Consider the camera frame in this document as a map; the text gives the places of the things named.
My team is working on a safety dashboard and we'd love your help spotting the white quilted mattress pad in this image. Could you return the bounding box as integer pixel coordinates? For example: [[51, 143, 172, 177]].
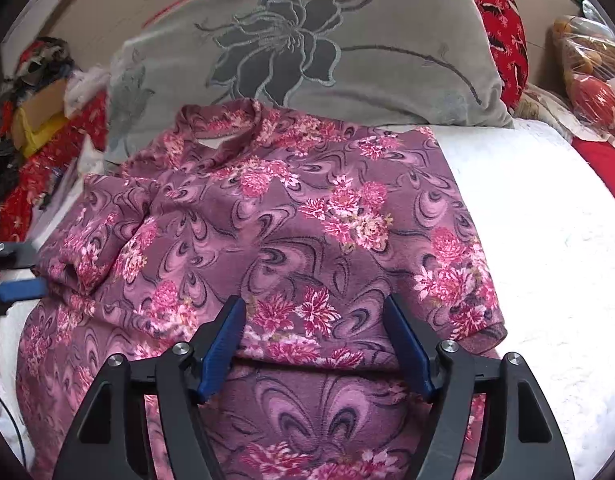
[[0, 120, 615, 480]]

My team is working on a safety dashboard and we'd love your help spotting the white plastic bag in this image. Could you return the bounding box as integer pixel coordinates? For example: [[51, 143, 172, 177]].
[[62, 62, 113, 117]]

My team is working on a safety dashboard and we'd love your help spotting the red patterned cushion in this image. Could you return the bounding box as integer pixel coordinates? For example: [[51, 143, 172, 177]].
[[457, 0, 531, 111]]

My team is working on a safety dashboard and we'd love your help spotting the yellow bag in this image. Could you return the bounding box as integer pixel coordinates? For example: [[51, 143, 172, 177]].
[[12, 107, 68, 158]]

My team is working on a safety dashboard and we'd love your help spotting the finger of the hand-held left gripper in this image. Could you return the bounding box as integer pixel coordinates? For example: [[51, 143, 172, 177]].
[[0, 242, 37, 274], [0, 280, 49, 317]]

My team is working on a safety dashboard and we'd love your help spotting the red floral cloth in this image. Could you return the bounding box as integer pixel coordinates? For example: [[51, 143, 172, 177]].
[[0, 90, 111, 242]]

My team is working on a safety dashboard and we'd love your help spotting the plain red sheet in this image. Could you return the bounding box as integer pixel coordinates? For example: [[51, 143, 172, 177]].
[[570, 137, 615, 202]]

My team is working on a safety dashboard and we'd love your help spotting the dark cloth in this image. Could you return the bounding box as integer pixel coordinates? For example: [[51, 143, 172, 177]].
[[0, 139, 19, 213]]

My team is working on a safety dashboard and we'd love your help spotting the grey floral pillow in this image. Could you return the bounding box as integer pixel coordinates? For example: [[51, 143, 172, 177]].
[[105, 0, 514, 171]]

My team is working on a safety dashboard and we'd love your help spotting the clear plastic bag of goods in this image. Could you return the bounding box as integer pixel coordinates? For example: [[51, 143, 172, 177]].
[[552, 15, 615, 142]]

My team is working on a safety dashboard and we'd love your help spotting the pile of mixed clothes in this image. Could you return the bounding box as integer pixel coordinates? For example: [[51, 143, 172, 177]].
[[0, 37, 78, 106]]

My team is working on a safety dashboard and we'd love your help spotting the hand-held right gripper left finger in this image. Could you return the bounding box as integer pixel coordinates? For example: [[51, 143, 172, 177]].
[[52, 295, 247, 480]]

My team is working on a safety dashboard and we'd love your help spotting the black cable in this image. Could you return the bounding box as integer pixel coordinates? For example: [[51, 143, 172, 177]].
[[0, 380, 28, 467]]

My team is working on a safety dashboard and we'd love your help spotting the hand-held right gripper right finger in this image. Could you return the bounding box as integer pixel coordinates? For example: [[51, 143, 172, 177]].
[[384, 294, 575, 480]]

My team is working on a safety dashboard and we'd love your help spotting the purple floral garment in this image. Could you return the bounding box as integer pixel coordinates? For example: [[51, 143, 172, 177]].
[[15, 100, 508, 480]]

